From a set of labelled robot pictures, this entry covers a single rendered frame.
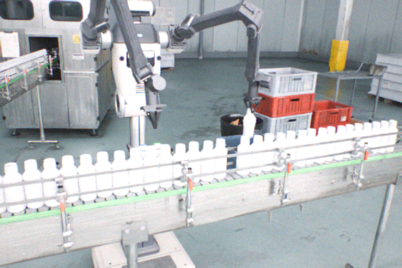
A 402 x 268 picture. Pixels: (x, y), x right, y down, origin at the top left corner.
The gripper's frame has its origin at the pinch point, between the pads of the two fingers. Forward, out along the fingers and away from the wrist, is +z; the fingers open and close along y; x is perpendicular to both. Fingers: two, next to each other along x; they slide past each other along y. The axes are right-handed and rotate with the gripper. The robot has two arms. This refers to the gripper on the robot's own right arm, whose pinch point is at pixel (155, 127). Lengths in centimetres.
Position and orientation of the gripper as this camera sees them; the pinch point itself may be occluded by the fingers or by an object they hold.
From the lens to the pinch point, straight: 156.8
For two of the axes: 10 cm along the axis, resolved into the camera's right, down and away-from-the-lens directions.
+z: 1.0, 9.9, 0.1
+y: 9.1, -1.0, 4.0
